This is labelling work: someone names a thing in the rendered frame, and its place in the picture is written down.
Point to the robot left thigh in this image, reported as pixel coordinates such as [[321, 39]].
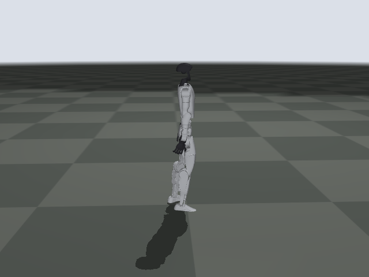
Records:
[[181, 163]]

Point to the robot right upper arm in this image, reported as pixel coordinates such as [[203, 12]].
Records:
[[185, 95]]

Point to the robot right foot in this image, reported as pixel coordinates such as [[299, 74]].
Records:
[[185, 208]]

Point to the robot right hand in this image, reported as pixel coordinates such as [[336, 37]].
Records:
[[180, 146]]

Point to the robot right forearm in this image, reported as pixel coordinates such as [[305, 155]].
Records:
[[185, 126]]

